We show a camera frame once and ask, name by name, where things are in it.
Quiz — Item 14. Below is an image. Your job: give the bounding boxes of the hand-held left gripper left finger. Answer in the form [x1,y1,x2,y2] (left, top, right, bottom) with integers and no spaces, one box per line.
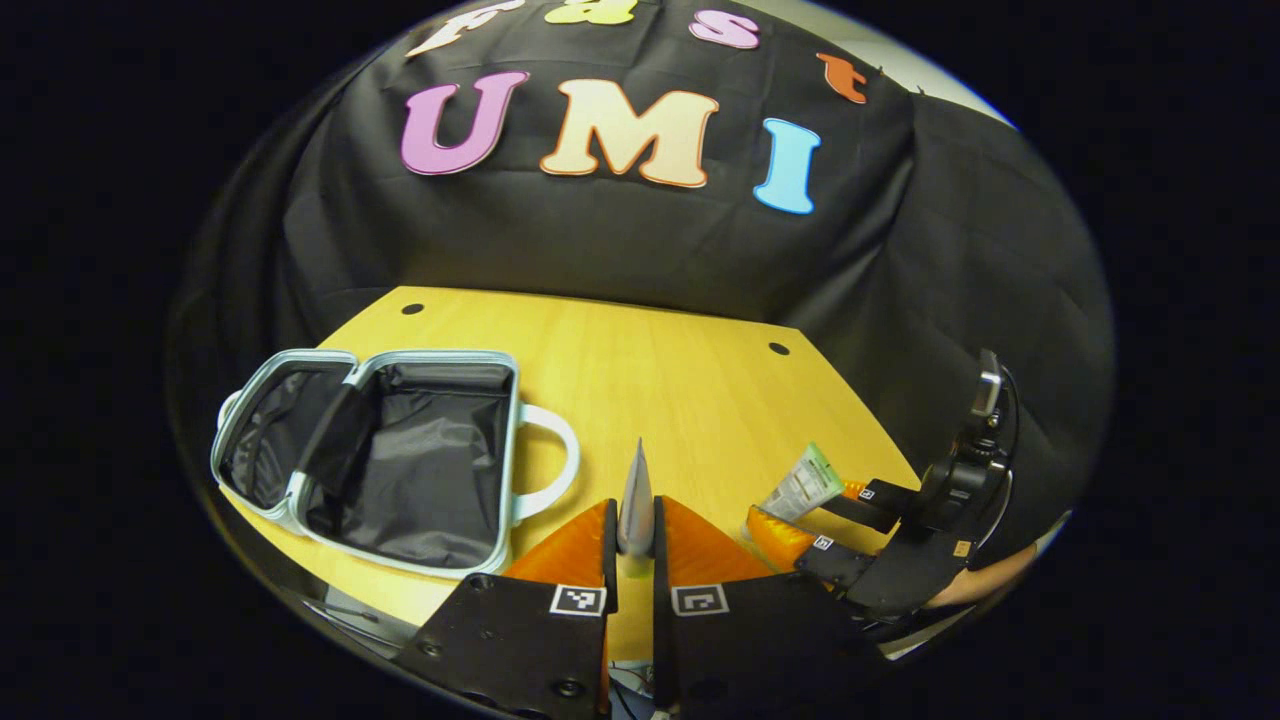
[393,497,619,720]

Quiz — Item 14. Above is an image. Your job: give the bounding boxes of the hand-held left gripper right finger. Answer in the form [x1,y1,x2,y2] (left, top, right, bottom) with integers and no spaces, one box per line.
[650,495,896,719]

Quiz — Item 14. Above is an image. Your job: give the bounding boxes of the green and white tube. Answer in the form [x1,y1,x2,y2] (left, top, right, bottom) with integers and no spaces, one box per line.
[757,442,847,524]

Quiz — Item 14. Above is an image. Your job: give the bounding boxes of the silver skin care tube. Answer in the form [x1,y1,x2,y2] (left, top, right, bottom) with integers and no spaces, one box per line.
[616,437,657,558]

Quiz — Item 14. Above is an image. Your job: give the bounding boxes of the light blue suitcase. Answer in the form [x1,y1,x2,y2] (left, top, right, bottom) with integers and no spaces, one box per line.
[208,347,583,583]

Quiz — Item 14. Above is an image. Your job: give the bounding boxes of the black backdrop cloth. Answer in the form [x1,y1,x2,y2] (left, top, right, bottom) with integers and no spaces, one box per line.
[165,0,1116,561]

